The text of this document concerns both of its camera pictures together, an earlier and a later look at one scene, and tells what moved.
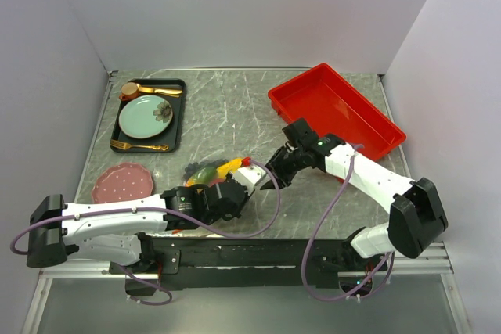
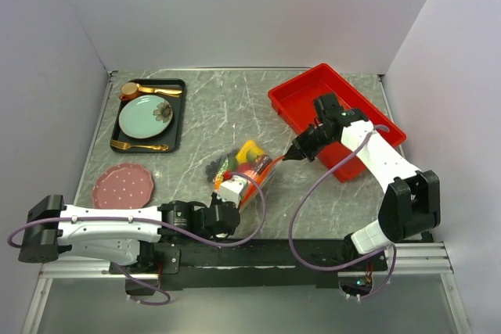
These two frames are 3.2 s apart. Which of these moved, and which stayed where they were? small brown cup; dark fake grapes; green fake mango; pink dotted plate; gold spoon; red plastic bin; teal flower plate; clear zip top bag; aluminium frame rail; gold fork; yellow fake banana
Moved: dark fake grapes; clear zip top bag; green fake mango; yellow fake banana
Stayed: small brown cup; aluminium frame rail; teal flower plate; pink dotted plate; red plastic bin; gold fork; gold spoon
